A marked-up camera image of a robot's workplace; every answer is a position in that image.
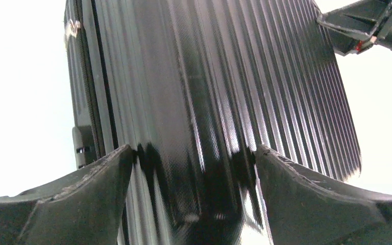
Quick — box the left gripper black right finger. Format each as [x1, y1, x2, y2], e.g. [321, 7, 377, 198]
[255, 145, 392, 244]

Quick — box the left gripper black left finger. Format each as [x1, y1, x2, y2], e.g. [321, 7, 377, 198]
[0, 145, 134, 244]

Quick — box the black ribbed hard-shell suitcase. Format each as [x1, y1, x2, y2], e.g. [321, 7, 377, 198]
[63, 1, 362, 244]

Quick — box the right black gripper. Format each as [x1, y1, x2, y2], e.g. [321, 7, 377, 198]
[316, 0, 392, 56]

